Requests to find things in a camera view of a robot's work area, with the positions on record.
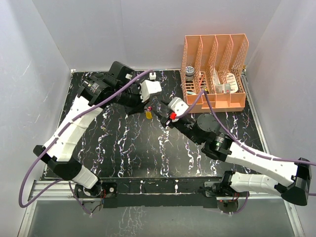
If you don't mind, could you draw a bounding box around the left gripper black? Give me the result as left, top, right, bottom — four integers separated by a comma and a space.
115, 83, 151, 117

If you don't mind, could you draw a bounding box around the yellow key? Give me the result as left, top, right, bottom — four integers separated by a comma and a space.
145, 111, 153, 119

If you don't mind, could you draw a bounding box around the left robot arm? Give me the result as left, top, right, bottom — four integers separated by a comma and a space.
33, 61, 161, 197

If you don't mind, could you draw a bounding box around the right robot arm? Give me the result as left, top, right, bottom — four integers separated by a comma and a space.
155, 97, 312, 206

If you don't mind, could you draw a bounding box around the small patterned jar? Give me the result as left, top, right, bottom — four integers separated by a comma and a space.
185, 66, 195, 81

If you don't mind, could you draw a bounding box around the orange plastic file organizer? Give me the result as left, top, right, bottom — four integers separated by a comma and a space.
180, 34, 249, 114

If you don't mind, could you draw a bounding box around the small white red box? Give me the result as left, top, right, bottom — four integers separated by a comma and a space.
223, 83, 231, 94

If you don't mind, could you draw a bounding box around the white card packet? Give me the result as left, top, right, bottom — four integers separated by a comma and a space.
212, 70, 239, 93

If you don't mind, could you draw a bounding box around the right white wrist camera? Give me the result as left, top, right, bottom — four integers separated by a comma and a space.
167, 97, 189, 122

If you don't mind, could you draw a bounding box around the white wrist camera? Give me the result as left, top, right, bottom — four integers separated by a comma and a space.
140, 80, 162, 103
167, 97, 189, 122

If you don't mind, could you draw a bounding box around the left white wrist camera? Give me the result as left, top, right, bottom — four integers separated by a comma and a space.
140, 80, 162, 103

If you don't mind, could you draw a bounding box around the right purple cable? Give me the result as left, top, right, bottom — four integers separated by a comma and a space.
177, 89, 316, 214

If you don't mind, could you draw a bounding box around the purple cable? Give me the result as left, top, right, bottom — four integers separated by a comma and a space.
177, 89, 316, 214
18, 69, 155, 215

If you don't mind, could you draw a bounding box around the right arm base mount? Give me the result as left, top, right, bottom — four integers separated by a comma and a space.
198, 181, 247, 202

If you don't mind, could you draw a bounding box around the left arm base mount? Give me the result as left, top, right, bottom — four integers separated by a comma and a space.
75, 181, 118, 208

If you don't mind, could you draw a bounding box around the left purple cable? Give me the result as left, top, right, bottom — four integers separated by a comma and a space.
18, 69, 155, 215

